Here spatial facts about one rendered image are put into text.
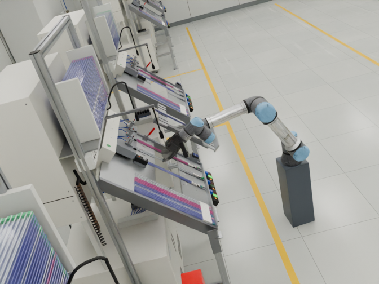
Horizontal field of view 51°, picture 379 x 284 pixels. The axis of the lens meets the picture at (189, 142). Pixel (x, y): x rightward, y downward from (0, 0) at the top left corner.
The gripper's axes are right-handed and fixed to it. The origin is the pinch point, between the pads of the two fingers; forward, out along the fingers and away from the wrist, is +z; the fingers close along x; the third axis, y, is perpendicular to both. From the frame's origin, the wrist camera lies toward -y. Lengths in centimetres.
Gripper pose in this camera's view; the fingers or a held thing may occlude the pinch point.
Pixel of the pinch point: (164, 160)
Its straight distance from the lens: 252.0
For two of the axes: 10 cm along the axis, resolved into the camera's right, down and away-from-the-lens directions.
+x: 1.0, 4.8, -8.7
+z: -6.7, 6.8, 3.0
